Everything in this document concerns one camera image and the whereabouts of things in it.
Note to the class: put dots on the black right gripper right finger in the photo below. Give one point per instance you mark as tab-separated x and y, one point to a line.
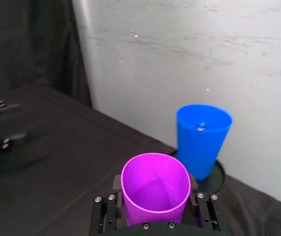
208	211

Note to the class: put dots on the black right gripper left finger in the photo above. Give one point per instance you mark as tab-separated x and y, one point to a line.
107	211

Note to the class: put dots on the purple plastic cup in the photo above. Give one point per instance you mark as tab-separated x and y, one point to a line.
152	186

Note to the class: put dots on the round black tray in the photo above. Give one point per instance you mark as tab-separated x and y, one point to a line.
215	180

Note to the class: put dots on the blue plastic cup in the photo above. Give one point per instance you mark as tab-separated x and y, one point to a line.
199	150

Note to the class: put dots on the black table cloth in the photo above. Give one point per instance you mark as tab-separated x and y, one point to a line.
64	152

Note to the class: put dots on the black curtain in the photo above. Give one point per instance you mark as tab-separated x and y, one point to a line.
30	46

